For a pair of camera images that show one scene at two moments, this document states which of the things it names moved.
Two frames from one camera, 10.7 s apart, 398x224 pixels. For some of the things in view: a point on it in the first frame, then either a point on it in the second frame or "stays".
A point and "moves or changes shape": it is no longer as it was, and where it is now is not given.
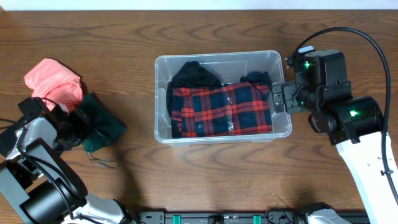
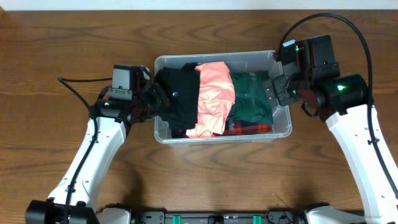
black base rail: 245,217 stays
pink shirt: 55,83 to 216,96
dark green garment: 107,126 moves or changes shape
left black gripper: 76,123 to 154,101
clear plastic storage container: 216,98 stays
